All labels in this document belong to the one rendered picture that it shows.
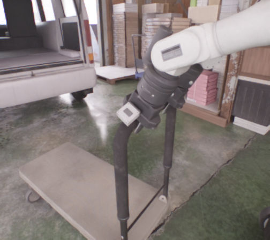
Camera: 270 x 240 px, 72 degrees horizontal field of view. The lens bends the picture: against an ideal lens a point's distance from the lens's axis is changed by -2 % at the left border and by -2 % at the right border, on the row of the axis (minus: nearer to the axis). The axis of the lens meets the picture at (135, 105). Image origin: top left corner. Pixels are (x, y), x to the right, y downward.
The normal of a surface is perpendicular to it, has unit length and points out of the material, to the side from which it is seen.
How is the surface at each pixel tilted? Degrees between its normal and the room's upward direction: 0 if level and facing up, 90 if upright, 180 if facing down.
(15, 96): 90
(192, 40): 88
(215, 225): 0
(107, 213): 0
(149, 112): 90
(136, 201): 0
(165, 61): 88
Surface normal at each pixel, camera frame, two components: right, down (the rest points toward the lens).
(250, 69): -0.75, 0.25
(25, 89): 0.61, 0.25
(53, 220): 0.00, -0.92
